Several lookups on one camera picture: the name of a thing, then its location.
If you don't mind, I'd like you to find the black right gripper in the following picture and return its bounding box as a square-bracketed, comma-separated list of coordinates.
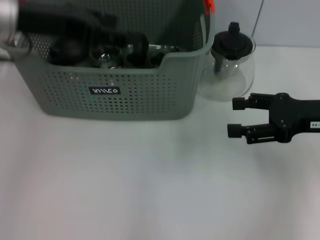
[226, 92, 320, 145]

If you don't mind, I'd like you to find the black clay teapot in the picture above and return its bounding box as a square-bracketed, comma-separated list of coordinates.
[48, 37, 91, 67]

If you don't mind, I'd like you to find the grey-green perforated storage bin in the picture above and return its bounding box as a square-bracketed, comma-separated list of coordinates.
[3, 0, 217, 123]

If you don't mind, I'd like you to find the glass teapot with black lid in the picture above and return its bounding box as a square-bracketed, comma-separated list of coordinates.
[197, 21, 257, 101]

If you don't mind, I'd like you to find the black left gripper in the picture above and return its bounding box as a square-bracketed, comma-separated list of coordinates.
[16, 0, 129, 48]

